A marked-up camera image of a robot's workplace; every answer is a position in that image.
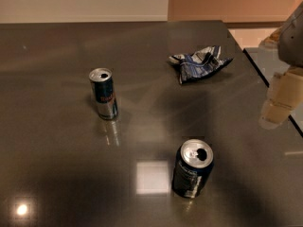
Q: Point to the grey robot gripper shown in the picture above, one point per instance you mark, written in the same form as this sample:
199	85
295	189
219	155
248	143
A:
292	43

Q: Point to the dark blue pepsi can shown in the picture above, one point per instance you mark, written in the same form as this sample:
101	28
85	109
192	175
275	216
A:
193	165

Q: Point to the crumpled blue white chip bag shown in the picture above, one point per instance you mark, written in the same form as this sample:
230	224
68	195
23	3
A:
202	64

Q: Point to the silver blue red bull can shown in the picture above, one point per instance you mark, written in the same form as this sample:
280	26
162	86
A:
104	94

